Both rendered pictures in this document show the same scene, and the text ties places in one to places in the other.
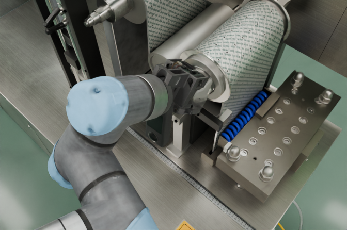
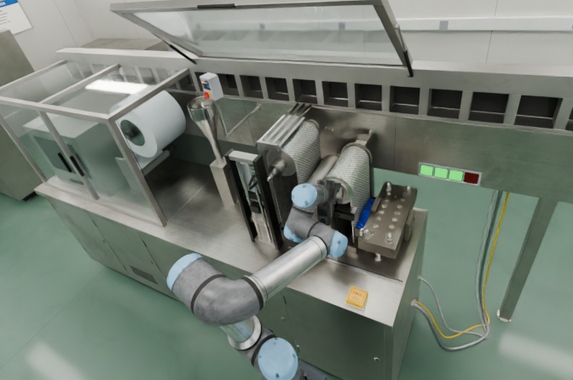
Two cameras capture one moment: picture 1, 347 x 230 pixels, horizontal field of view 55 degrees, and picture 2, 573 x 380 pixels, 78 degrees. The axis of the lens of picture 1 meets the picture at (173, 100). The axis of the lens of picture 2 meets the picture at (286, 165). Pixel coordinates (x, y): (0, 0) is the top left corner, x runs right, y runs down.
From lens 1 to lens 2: 0.76 m
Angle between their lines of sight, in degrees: 20
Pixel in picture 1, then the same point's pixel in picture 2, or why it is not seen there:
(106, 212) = (323, 233)
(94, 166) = (309, 221)
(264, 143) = (382, 224)
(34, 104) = (226, 253)
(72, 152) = (298, 220)
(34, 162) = (207, 332)
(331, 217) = (463, 301)
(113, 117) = (313, 195)
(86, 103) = (301, 192)
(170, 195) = (337, 277)
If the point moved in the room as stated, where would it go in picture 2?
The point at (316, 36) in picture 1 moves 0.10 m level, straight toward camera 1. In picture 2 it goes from (387, 157) to (385, 170)
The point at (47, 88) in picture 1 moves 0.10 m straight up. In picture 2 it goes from (231, 241) to (226, 227)
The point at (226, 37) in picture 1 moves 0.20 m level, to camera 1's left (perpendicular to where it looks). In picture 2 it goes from (341, 167) to (295, 179)
